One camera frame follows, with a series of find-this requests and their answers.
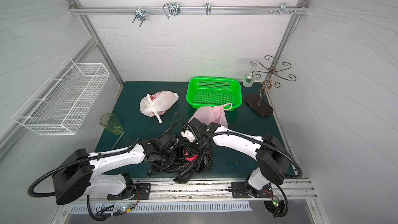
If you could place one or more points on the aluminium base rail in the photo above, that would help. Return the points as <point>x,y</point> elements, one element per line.
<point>217,189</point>

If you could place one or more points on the green plastic basket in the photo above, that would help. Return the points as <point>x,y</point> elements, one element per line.
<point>212,91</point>

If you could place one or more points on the white vent strip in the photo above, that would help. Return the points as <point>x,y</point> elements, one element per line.
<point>170,207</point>

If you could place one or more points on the white plastic bag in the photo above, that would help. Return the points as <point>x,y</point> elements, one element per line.
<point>156,105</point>

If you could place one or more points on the clear glass bottle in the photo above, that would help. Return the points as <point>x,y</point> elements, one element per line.
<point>248,79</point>

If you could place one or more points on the metal crossbar rail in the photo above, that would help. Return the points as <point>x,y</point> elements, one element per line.
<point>185,10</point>

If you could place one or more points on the metal hook stand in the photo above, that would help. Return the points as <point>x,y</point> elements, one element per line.
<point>264,75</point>

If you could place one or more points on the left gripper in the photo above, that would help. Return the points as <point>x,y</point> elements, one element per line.
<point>168,141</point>

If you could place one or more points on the white wire basket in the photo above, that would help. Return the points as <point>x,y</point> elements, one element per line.
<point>60,106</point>

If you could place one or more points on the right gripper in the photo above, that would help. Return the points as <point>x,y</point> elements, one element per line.
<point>195,125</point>

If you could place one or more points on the black plastic bag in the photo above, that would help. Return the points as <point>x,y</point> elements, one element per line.
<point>185,168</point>

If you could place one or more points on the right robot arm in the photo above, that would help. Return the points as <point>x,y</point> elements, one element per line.
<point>275,163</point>

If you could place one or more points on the pink plastic bag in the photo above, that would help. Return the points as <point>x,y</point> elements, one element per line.
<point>216,114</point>

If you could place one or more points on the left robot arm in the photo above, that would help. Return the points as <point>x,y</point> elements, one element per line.
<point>85,174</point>

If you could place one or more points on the green plastic knife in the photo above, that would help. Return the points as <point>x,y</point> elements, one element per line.
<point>117,141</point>

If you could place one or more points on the red apple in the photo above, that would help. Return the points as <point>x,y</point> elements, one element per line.
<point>189,157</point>

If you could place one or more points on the metal clamp hook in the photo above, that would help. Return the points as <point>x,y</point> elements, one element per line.
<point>140,16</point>
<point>283,10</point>
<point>171,9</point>
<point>208,9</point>

